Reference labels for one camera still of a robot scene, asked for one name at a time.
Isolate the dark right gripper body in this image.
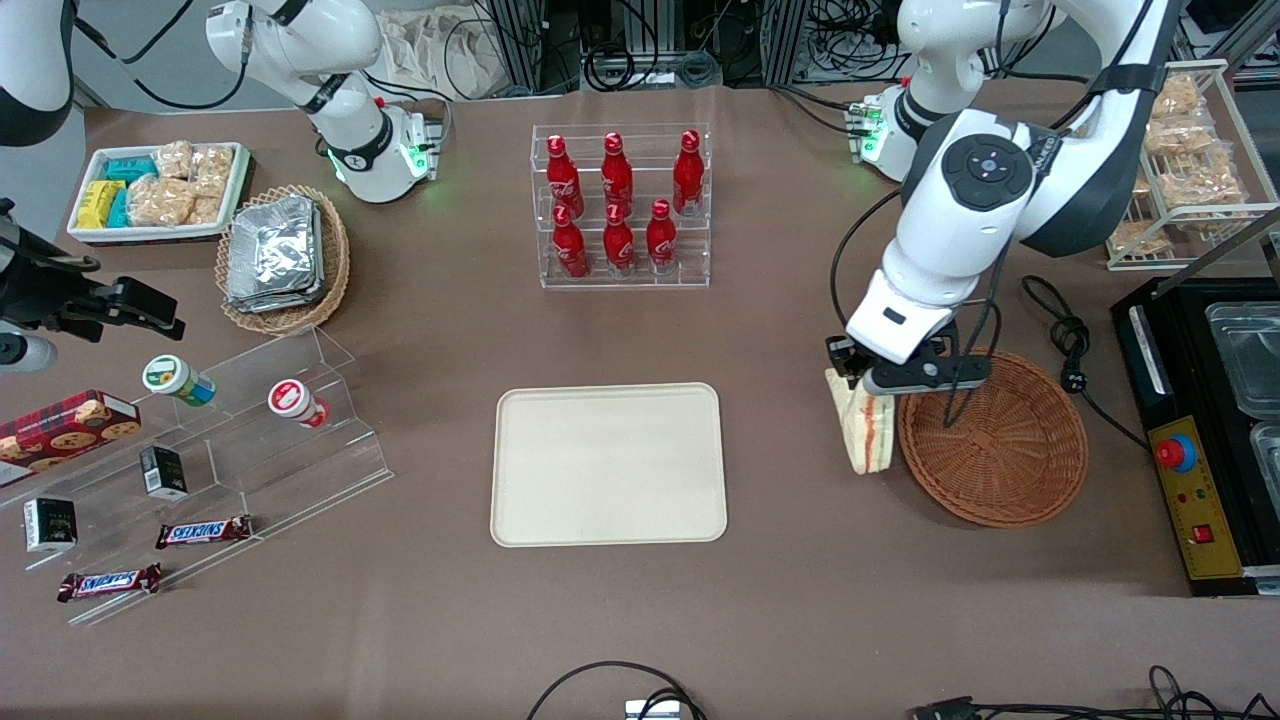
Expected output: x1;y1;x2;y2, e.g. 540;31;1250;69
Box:
0;225;113;343

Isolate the triangular sandwich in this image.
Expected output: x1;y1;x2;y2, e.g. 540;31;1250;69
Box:
824;368;897;477

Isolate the white rectangular snack tray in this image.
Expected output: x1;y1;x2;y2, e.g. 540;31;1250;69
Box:
67;142;252;247

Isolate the round brown wicker basket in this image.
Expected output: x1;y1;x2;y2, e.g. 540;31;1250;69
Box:
897;349;1089;529

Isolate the light wicker basket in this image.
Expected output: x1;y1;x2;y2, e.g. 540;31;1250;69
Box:
215;184;352;337

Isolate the cream plastic tray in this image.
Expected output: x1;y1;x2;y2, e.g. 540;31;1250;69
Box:
490;383;729;549

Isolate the green lid cup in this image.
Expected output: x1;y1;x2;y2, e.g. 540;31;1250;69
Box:
141;354;217;408

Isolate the yellow snack pack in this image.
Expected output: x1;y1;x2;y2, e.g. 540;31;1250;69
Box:
77;180;124;230

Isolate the stack of foil containers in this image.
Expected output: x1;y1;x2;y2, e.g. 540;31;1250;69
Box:
224;195;327;314

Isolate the red cookie box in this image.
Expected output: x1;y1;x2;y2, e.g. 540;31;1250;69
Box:
0;389;142;489

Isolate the small black box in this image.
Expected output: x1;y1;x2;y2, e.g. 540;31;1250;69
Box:
139;445;190;502
22;496;79;554

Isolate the red lid cup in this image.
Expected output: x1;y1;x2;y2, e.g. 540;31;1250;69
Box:
267;378;332;430

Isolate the clear acrylic stepped display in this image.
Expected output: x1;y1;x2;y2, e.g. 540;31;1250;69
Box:
0;325;395;628

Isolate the clear acrylic bottle rack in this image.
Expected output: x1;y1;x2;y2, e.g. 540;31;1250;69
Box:
531;124;713;291

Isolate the red cola bottle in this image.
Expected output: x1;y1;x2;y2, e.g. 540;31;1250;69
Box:
546;135;585;217
601;132;635;213
672;130;705;217
603;203;637;277
552;205;590;280
646;199;679;274

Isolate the Snickers chocolate bar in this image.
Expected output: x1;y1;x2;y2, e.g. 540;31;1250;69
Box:
56;563;163;603
155;515;254;550

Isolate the cracker bag in rack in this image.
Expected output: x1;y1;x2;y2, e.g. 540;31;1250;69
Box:
1144;118;1217;157
1114;219;1172;253
1158;159;1247;208
1150;75;1202;120

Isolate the grey metal bar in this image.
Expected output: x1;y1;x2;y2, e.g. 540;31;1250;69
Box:
1163;204;1280;301

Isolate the beige cloth bag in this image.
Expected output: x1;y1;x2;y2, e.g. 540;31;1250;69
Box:
377;8;502;102

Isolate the black appliance with yellow panel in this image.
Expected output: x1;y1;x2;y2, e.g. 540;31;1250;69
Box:
1111;278;1280;599

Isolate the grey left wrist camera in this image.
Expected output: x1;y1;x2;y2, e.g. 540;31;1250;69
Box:
863;352;994;398

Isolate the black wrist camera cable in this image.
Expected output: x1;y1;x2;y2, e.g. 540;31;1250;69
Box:
830;188;1007;430

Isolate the black power cable with plug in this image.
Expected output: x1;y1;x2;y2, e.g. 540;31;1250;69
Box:
1020;275;1153;453

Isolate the aluminium frame post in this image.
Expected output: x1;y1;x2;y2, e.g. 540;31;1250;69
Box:
485;0;583;97
764;0;813;88

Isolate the grey coiled cable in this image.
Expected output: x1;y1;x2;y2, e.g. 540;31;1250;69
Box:
672;50;724;90

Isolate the black cable with connector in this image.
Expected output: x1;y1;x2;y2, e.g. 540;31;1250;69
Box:
911;664;1280;720

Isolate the black coiled cable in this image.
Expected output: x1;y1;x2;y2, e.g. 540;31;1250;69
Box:
583;40;639;94

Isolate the black looped cable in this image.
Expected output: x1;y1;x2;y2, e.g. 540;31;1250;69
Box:
526;659;708;720

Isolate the white wire shelf rack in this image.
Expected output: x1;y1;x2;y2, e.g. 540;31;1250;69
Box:
1105;59;1280;273

